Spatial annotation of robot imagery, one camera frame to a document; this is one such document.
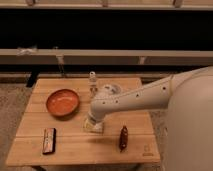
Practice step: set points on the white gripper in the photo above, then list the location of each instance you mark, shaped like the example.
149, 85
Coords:
94, 119

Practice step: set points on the dark red pepper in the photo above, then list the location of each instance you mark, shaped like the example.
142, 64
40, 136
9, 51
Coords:
123, 140

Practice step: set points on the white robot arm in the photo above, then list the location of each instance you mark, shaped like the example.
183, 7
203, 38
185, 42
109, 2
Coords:
110, 99

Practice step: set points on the orange ceramic bowl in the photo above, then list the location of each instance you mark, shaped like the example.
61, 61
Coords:
62, 102

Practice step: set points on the small white sponge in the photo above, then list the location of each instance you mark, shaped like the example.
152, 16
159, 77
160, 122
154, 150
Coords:
94, 128

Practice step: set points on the clear plastic water bottle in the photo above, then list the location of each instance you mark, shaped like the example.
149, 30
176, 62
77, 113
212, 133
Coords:
93, 83

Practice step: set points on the wooden railing beam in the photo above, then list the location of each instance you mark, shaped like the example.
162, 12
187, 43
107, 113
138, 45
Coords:
109, 57

